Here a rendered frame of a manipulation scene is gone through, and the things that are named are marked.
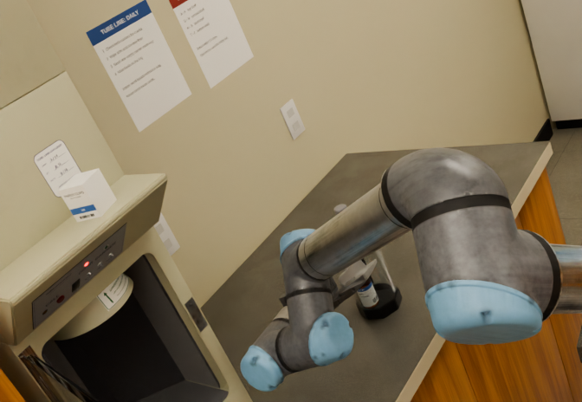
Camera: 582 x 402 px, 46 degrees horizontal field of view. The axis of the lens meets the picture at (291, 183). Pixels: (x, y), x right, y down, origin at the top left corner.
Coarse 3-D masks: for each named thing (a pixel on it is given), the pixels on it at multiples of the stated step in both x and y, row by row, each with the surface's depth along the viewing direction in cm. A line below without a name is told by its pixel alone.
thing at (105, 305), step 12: (120, 276) 123; (108, 288) 119; (120, 288) 121; (132, 288) 123; (96, 300) 117; (108, 300) 118; (120, 300) 119; (84, 312) 116; (96, 312) 117; (108, 312) 117; (72, 324) 116; (84, 324) 116; (96, 324) 116; (60, 336) 117; (72, 336) 116
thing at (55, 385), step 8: (32, 360) 99; (40, 368) 97; (48, 368) 96; (40, 376) 102; (48, 376) 95; (56, 376) 93; (48, 384) 100; (56, 384) 94; (64, 384) 91; (56, 392) 99; (64, 392) 93; (72, 392) 88; (80, 392) 87; (64, 400) 98; (72, 400) 92; (80, 400) 87; (88, 400) 85
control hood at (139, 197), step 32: (128, 192) 109; (160, 192) 112; (64, 224) 108; (96, 224) 103; (128, 224) 109; (32, 256) 101; (64, 256) 97; (0, 288) 96; (32, 288) 93; (0, 320) 97; (32, 320) 100
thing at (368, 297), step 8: (368, 256) 143; (376, 256) 145; (376, 264) 145; (384, 264) 147; (376, 272) 145; (384, 272) 147; (368, 280) 145; (376, 280) 146; (384, 280) 147; (392, 280) 151; (360, 288) 147; (368, 288) 146; (376, 288) 146; (384, 288) 147; (392, 288) 149; (360, 296) 149; (368, 296) 147; (376, 296) 147; (384, 296) 148; (392, 296) 149; (360, 304) 151; (368, 304) 149; (376, 304) 148; (384, 304) 148
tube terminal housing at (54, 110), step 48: (48, 96) 108; (0, 144) 102; (48, 144) 108; (96, 144) 114; (0, 192) 102; (48, 192) 108; (0, 240) 102; (144, 240) 121; (96, 288) 114; (0, 336) 102; (48, 336) 107; (192, 336) 133; (240, 384) 138
